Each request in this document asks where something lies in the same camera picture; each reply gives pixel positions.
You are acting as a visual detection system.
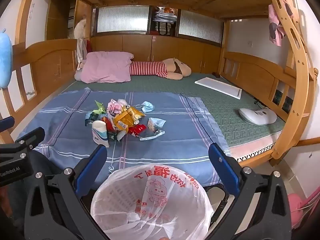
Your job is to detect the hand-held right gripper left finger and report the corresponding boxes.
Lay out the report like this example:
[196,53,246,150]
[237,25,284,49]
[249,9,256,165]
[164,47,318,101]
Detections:
[24,145,108,240]

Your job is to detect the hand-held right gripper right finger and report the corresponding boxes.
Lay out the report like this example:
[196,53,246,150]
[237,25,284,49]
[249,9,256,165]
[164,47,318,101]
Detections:
[207,142,292,240]

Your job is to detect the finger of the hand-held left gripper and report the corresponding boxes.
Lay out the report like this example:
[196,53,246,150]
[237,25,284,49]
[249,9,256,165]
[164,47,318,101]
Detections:
[0,116,15,132]
[0,127,45,165]

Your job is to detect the white ointment box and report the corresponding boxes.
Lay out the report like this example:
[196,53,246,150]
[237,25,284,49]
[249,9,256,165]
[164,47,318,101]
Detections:
[92,120,110,148]

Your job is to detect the red snack wrapper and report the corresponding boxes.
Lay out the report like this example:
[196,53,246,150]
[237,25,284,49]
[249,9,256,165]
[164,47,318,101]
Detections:
[104,117,118,133]

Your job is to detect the dark green packet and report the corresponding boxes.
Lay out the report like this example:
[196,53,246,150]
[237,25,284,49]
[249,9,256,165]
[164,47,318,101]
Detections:
[84,115,105,127]

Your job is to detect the green origami paper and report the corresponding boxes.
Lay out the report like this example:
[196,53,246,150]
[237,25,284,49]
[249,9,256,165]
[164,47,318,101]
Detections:
[92,100,107,115]

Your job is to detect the yellow snack wrapper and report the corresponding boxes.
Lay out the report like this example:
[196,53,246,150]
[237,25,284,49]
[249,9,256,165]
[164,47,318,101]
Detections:
[111,105,146,133]

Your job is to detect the pink paper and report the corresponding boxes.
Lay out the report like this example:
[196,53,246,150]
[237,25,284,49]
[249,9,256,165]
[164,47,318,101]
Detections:
[107,99,128,113]

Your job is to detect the wastebasket with white plastic bag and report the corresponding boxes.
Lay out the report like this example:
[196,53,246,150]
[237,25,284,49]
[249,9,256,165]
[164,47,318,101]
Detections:
[90,164,215,240]

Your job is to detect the clear wrapper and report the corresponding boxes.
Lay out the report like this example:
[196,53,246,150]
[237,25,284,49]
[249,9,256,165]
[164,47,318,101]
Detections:
[139,129,165,141]

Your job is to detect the small clear blue-print packet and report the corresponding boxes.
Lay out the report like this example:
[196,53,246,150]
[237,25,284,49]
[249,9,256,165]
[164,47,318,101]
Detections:
[146,117,167,132]

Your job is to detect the white patterned mattress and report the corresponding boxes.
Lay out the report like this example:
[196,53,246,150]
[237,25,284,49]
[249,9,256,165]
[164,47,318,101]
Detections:
[230,132,284,163]

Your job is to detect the green patterned mat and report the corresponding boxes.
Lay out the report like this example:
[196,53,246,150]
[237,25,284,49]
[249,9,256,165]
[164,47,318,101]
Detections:
[59,72,287,147]

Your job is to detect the white koala face pillow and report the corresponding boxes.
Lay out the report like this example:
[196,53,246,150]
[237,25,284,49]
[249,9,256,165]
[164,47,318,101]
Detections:
[237,107,277,126]

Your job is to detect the blue plaid sheet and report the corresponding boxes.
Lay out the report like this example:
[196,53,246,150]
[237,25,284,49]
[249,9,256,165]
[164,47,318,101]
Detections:
[16,88,232,185]

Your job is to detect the blue plush toy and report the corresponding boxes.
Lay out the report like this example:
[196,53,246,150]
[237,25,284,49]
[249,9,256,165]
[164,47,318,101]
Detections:
[0,29,12,89]

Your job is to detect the white flat board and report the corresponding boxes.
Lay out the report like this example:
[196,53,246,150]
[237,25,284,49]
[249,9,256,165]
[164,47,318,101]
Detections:
[194,77,242,100]

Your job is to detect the pink plastic object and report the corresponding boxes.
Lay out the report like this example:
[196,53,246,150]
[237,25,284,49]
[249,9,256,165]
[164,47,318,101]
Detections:
[287,190,320,235]

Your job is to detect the white and red clothes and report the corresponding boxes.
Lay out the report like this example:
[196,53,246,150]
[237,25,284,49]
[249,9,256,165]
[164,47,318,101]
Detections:
[76,38,92,63]

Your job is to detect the pink pillow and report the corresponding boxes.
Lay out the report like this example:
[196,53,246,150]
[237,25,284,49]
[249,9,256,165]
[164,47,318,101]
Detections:
[79,51,134,83]

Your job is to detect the red striped plush toy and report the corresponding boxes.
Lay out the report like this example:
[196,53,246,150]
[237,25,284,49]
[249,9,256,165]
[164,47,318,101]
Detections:
[129,58,192,81]

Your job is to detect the wooden wardrobe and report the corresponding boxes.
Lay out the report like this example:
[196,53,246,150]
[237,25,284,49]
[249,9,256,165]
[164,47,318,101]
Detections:
[46,0,93,40]

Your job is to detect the wooden curved ladder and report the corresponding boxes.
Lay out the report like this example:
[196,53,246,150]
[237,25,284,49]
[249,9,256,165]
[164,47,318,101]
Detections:
[266,0,319,167]

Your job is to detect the ribbed glass window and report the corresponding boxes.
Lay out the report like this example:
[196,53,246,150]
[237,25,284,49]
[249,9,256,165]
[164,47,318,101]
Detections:
[178,9,224,45]
[96,6,150,33]

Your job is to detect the pink hanging cloth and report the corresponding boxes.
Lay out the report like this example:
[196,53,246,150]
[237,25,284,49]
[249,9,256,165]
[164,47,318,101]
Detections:
[268,4,285,47]

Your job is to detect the stacked bags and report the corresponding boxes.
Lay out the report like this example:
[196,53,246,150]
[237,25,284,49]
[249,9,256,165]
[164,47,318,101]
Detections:
[151,6,178,37]

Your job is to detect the thick black ribbed cable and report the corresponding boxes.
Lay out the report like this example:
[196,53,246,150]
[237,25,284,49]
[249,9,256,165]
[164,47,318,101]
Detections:
[212,184,229,222]

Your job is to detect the wooden bunk bed frame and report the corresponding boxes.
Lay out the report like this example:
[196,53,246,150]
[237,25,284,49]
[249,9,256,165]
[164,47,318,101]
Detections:
[0,0,320,168]

